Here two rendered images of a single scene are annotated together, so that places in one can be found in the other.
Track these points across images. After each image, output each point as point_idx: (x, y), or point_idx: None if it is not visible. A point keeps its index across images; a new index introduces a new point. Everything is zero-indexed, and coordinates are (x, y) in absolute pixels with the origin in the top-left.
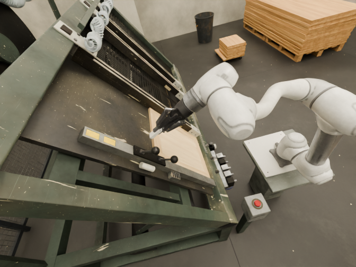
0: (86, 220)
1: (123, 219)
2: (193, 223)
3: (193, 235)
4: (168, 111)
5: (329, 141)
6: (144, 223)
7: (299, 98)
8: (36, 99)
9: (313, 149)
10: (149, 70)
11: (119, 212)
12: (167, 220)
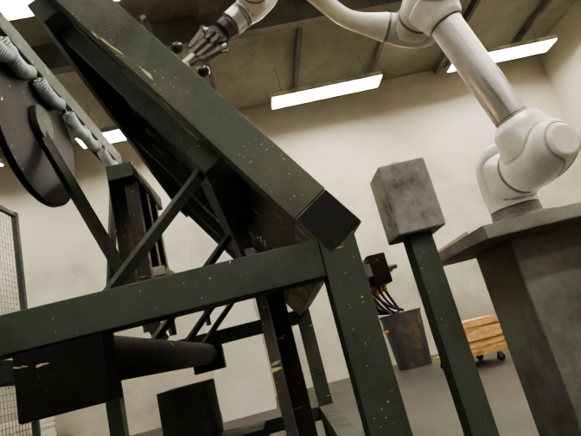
0: (66, 7)
1: (104, 26)
2: (214, 118)
3: (233, 263)
4: (205, 29)
5: (453, 36)
6: (125, 59)
7: (385, 24)
8: None
9: (467, 79)
10: None
11: (106, 0)
12: (162, 67)
